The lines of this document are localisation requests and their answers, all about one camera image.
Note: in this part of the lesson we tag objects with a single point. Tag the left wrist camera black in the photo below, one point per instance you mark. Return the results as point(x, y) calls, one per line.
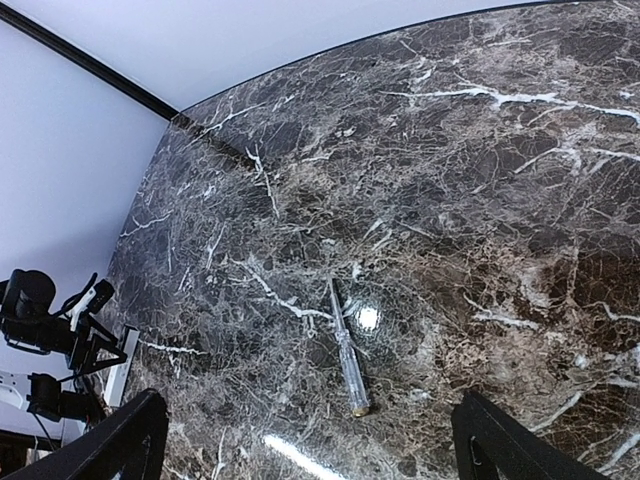
point(93, 300)

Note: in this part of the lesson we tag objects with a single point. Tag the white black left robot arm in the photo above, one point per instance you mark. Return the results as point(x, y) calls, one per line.
point(73, 331)

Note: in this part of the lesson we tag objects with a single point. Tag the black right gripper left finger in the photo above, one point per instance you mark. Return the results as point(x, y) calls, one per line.
point(129, 444)

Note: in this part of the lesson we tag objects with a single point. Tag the clear handled tester screwdriver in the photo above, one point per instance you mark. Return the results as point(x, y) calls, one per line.
point(358, 400)

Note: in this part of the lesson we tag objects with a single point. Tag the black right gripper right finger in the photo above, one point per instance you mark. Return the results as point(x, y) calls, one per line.
point(490, 444)

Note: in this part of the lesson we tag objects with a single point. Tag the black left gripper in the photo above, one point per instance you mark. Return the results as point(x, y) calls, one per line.
point(95, 348)

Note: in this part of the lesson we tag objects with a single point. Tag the black corner frame post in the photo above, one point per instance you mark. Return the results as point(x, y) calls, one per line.
point(88, 63)

